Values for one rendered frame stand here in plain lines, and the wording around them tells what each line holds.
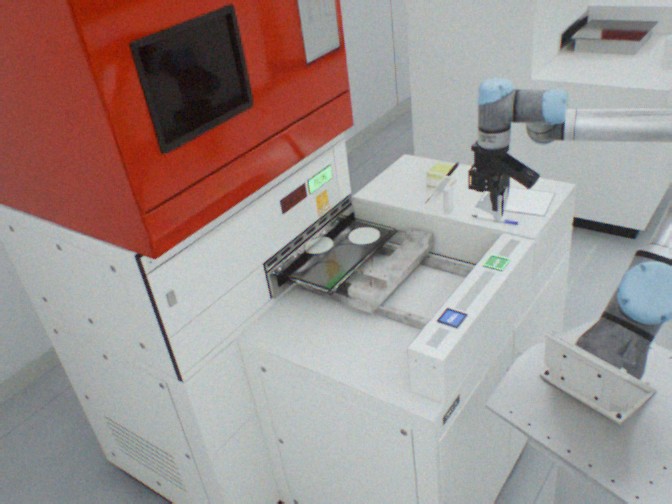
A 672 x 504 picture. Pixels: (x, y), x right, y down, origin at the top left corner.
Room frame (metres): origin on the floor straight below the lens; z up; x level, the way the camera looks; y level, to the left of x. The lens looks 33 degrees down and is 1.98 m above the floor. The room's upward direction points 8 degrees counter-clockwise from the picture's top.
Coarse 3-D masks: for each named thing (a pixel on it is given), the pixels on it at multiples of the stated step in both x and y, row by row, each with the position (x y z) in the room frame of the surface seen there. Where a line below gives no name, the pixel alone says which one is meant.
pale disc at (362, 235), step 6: (360, 228) 1.77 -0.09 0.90; (366, 228) 1.77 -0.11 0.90; (372, 228) 1.76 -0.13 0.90; (354, 234) 1.74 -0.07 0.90; (360, 234) 1.74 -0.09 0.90; (366, 234) 1.73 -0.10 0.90; (372, 234) 1.73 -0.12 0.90; (378, 234) 1.72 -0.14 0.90; (354, 240) 1.71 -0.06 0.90; (360, 240) 1.70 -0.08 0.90; (366, 240) 1.70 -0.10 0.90; (372, 240) 1.69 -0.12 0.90
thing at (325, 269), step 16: (352, 224) 1.80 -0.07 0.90; (336, 240) 1.72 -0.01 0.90; (304, 256) 1.66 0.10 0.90; (320, 256) 1.64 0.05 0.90; (336, 256) 1.63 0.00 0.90; (352, 256) 1.62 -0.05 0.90; (288, 272) 1.58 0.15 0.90; (304, 272) 1.57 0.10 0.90; (320, 272) 1.56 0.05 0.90; (336, 272) 1.55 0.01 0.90
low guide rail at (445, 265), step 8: (384, 248) 1.72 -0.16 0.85; (392, 248) 1.70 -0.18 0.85; (432, 256) 1.63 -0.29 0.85; (424, 264) 1.63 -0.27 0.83; (432, 264) 1.61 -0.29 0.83; (440, 264) 1.59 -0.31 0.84; (448, 264) 1.57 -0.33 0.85; (456, 264) 1.57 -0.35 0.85; (456, 272) 1.56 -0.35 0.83; (464, 272) 1.54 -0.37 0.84
